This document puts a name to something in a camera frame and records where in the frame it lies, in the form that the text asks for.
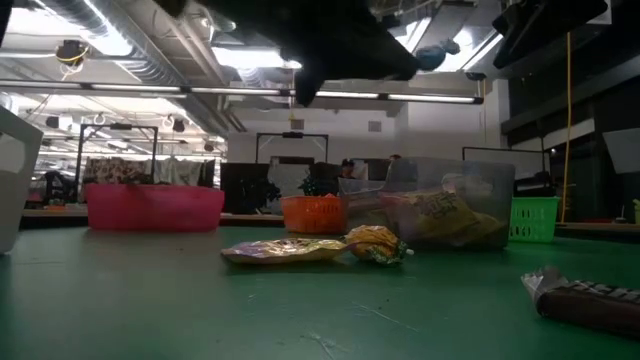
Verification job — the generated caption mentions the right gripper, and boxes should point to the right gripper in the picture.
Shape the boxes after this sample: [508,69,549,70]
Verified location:
[493,0,609,70]

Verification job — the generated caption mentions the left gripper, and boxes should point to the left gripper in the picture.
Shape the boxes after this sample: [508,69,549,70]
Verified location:
[279,0,420,108]

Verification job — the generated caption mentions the long ceiling tube light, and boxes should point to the long ceiling tube light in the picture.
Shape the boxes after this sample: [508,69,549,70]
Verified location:
[0,78,485,106]

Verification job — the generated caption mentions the grey fabric panel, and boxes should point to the grey fabric panel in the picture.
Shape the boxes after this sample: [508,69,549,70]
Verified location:
[266,158,312,214]

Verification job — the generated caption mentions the smoky transparent plastic bin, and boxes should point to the smoky transparent plastic bin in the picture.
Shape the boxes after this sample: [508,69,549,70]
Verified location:
[338,156,517,251]

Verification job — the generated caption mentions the orange plastic basket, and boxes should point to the orange plastic basket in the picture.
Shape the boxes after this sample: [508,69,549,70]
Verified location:
[279,193,350,236]

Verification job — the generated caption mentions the orange Alter Eco truffle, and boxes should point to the orange Alter Eco truffle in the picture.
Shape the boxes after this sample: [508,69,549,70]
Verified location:
[344,224,416,266]

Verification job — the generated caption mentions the green plastic basket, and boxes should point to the green plastic basket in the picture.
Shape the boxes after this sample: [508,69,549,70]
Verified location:
[508,195,561,245]

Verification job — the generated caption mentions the black monitor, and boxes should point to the black monitor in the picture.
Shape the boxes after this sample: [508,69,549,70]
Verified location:
[219,161,271,215]

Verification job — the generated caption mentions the pale cloth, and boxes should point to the pale cloth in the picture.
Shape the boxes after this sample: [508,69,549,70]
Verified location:
[149,157,204,187]

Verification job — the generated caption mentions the pink plastic bin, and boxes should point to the pink plastic bin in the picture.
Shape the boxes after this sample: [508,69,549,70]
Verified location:
[85,183,226,233]

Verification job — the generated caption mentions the brown Hershey's packet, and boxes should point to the brown Hershey's packet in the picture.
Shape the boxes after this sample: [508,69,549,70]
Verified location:
[520,266,640,342]

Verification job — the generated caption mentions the patterned cloth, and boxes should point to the patterned cloth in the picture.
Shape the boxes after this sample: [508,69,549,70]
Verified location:
[82,156,151,186]

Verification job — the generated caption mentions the black camera frame stand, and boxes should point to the black camera frame stand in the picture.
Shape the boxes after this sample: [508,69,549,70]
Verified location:
[75,123,160,187]
[255,131,330,165]

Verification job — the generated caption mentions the silver ventilation duct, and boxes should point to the silver ventilation duct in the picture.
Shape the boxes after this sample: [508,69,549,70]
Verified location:
[39,0,236,136]

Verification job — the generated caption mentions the black ceiling cable reel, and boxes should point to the black ceiling cable reel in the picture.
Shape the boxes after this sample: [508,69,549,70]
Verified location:
[53,38,90,69]

